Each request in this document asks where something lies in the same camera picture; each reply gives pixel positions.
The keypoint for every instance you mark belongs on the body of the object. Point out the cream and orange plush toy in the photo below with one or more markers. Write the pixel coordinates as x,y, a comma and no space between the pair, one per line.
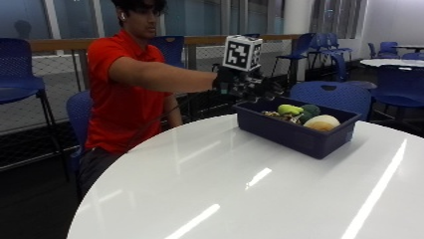
322,122

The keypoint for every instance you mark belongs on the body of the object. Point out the brown speckled plush toy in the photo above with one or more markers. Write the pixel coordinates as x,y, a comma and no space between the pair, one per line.
278,115

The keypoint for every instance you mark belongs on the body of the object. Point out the white marker cube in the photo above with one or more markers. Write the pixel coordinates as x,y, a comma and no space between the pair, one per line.
242,53

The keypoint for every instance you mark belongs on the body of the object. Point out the dark green plush toy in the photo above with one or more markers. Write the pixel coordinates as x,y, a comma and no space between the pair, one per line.
311,110

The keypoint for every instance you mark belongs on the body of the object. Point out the wooden railing with mesh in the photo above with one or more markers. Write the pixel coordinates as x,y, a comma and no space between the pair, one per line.
61,45

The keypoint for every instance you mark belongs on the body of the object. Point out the the person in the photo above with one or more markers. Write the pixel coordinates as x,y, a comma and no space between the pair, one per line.
124,96

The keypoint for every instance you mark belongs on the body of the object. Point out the white earbud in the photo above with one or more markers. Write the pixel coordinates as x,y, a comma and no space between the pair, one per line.
123,15

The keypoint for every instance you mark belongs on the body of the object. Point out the yellow-green plush toy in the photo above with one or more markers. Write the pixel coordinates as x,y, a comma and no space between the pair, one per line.
289,109

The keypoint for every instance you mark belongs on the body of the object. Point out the blue plastic chair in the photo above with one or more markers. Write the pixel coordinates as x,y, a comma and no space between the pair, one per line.
331,96
399,88
170,49
298,49
20,73
386,49
329,46
80,116

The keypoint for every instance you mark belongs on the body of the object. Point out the round white table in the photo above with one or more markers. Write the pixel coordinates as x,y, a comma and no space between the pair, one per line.
388,62

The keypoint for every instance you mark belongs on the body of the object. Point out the dark blue plastic bin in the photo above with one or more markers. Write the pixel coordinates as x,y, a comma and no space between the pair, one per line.
295,131

